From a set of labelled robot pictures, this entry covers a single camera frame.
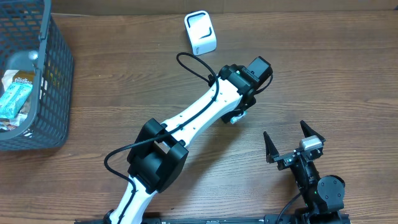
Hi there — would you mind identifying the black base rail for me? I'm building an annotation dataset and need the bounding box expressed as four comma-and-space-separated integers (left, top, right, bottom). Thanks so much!
74, 215, 351, 224

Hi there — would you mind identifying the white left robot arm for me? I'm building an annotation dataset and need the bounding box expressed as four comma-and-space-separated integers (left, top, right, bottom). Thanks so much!
101, 57, 273, 223

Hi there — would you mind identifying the yellow liquid glass bottle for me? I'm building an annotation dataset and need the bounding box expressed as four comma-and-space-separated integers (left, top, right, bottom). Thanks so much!
28, 50, 39, 61

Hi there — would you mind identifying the teal snack packet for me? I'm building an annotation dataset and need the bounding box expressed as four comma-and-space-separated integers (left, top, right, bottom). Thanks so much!
1, 82, 33, 119

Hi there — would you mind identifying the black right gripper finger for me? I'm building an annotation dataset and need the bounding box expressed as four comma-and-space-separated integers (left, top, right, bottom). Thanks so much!
300, 120, 326, 143
263, 131, 279, 163

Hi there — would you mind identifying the green white yogurt cup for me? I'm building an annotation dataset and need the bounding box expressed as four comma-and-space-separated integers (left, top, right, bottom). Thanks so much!
230, 111, 247, 124

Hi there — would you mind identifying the brown white snack bag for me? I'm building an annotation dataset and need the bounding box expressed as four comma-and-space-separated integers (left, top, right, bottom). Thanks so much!
1, 70, 35, 132

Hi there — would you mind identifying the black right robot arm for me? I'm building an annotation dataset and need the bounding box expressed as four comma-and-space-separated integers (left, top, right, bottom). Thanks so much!
263, 120, 348, 223

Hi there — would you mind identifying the white barcode scanner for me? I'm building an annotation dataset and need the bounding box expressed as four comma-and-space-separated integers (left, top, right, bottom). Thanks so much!
184, 11, 217, 55

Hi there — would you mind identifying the grey plastic mesh basket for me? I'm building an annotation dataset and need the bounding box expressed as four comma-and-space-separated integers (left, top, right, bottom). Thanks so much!
1, 0, 75, 151

